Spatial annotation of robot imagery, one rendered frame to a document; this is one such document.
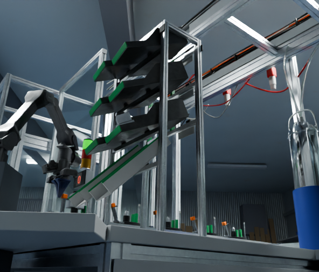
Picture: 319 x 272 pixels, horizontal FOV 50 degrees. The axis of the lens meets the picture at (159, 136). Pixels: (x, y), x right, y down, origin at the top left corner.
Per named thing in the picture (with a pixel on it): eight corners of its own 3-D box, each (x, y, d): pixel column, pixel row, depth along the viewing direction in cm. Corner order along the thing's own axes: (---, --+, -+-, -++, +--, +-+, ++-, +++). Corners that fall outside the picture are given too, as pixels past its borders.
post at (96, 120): (83, 231, 159) (102, 52, 197) (80, 231, 161) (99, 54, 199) (89, 231, 160) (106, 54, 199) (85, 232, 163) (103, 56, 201)
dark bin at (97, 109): (101, 103, 124) (95, 85, 125) (90, 117, 135) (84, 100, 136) (163, 93, 139) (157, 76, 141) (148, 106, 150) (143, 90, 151)
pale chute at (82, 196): (87, 202, 109) (78, 190, 109) (75, 208, 120) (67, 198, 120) (145, 154, 125) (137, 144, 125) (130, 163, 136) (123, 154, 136)
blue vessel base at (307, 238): (331, 255, 126) (319, 183, 136) (292, 256, 137) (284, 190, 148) (351, 257, 135) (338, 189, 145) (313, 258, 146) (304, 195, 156)
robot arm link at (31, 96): (47, 86, 129) (53, 101, 132) (30, 88, 131) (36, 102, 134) (4, 135, 103) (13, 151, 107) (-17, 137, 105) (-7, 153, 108)
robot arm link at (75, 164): (73, 133, 146) (85, 143, 157) (56, 134, 148) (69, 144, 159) (70, 158, 142) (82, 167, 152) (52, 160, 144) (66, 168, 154)
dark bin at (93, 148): (97, 144, 118) (90, 125, 119) (86, 155, 128) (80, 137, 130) (163, 128, 133) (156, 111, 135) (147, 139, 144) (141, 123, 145)
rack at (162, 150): (159, 242, 96) (164, 17, 126) (96, 248, 122) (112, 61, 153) (211, 247, 108) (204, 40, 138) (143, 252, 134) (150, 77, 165)
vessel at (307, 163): (319, 184, 137) (305, 100, 152) (287, 190, 147) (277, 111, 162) (335, 189, 145) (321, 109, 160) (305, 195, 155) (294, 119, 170)
